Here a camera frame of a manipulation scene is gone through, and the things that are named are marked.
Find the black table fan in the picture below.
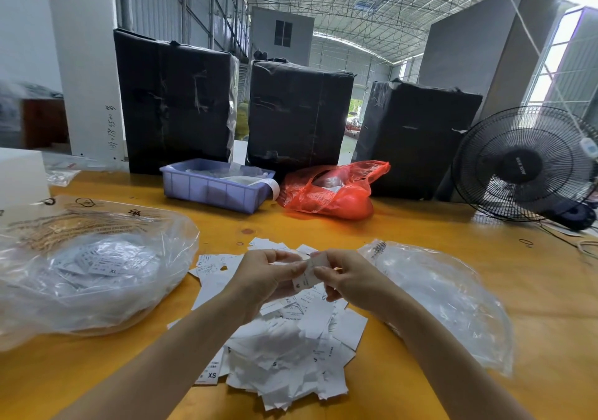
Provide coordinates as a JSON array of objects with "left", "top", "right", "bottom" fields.
[{"left": 452, "top": 106, "right": 598, "bottom": 229}]

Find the grey cabin with window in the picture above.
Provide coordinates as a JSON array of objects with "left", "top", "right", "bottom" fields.
[{"left": 249, "top": 7, "right": 315, "bottom": 67}]

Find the white pillar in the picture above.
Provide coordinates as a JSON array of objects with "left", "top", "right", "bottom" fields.
[{"left": 42, "top": 0, "right": 127, "bottom": 164}]

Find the bundle of cables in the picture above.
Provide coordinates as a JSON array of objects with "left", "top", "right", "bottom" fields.
[{"left": 542, "top": 217, "right": 598, "bottom": 259}]

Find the person's left hand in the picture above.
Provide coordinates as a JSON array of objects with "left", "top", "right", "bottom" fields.
[{"left": 222, "top": 249, "right": 310, "bottom": 319}]

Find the red plastic bag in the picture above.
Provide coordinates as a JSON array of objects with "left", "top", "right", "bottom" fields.
[{"left": 277, "top": 160, "right": 392, "bottom": 222}]

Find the white paper label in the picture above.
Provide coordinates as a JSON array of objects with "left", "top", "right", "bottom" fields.
[{"left": 293, "top": 251, "right": 330, "bottom": 293}]

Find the clear plastic bag black print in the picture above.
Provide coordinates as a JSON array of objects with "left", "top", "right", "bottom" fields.
[{"left": 359, "top": 239, "right": 515, "bottom": 376}]

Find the white foam box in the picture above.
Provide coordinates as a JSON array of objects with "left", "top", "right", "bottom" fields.
[{"left": 0, "top": 148, "right": 50, "bottom": 211}]

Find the brown wooden cabinet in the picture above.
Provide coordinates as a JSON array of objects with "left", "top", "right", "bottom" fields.
[{"left": 21, "top": 98, "right": 69, "bottom": 150}]

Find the large black wrapped bale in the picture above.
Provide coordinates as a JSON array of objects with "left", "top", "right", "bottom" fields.
[
  {"left": 113, "top": 28, "right": 240, "bottom": 175},
  {"left": 352, "top": 79, "right": 484, "bottom": 201},
  {"left": 245, "top": 59, "right": 355, "bottom": 178}
]

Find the blue plastic bin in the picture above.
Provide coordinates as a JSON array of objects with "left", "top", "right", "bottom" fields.
[{"left": 159, "top": 158, "right": 280, "bottom": 215}]

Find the person's left forearm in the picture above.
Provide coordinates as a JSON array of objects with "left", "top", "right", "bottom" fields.
[{"left": 56, "top": 294, "right": 254, "bottom": 420}]

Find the pile of white labels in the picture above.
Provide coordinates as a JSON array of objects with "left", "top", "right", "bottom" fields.
[{"left": 168, "top": 238, "right": 369, "bottom": 411}]

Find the person's right forearm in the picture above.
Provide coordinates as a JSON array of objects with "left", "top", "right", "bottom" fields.
[{"left": 381, "top": 292, "right": 534, "bottom": 420}]

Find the person's right hand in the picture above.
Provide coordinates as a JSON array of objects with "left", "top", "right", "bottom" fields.
[{"left": 313, "top": 249, "right": 405, "bottom": 319}]

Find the large clear bag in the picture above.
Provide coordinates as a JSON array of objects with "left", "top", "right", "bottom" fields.
[{"left": 0, "top": 198, "right": 200, "bottom": 351}]

